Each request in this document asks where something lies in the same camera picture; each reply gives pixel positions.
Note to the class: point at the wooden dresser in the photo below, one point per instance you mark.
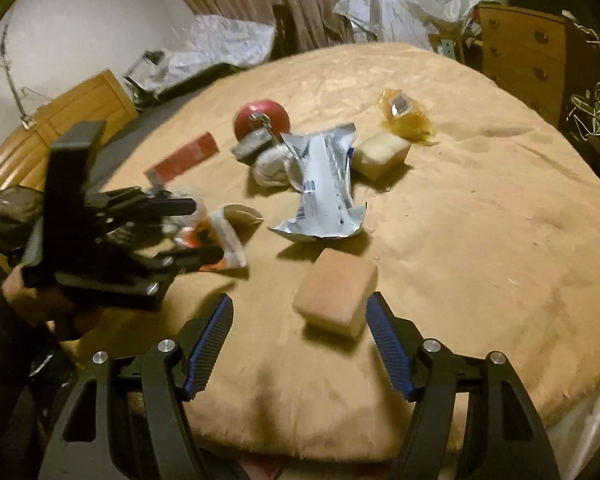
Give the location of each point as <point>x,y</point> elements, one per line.
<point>520,55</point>

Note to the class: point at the thin metal rod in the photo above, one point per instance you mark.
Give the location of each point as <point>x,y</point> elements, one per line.
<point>12,85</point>

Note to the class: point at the pile of white hangers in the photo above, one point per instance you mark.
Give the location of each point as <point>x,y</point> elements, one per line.
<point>590,105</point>

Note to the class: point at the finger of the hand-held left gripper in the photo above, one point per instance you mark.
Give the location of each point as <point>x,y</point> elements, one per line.
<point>195,258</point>
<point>170,206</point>

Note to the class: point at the white plastic sheet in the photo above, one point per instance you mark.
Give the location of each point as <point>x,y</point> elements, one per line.
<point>405,5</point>
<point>220,40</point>

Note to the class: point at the red round wrapper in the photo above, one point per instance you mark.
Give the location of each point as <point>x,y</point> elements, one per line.
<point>267,112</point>

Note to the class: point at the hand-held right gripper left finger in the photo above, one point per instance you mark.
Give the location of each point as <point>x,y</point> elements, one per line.
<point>210,345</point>

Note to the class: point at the black plastic bag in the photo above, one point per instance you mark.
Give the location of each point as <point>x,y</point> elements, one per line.
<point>10,215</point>

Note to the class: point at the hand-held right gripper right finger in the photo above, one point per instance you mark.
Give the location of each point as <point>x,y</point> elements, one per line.
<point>387,345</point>

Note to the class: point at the red flat packet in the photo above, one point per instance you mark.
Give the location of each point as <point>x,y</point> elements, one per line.
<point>187,155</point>

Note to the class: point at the white crumpled tissue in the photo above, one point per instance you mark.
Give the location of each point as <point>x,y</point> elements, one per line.
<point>270,167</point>

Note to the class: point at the pink sponge block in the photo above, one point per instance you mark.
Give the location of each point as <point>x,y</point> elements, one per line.
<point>335,290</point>

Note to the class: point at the yellow plastic wrapper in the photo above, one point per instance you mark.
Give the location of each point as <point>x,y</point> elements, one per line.
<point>410,122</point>

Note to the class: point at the yellow sponge block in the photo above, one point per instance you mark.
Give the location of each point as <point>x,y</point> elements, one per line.
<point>380,155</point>

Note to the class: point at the black tissue packet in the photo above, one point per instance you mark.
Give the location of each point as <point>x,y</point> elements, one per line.
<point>250,147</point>

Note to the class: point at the white orange plastic wrapper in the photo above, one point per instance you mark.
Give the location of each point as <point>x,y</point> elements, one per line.
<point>225,240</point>

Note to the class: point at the wooden bedside cabinet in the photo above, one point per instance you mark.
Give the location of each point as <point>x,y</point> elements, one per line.
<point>80,105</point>

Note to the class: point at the person's left hand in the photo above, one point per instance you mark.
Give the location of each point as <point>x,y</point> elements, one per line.
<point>25,300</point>

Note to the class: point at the blue white plastic wrapper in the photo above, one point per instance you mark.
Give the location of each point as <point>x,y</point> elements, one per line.
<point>325,185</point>

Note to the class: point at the tan blanket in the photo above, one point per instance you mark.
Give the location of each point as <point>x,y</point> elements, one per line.
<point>480,235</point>

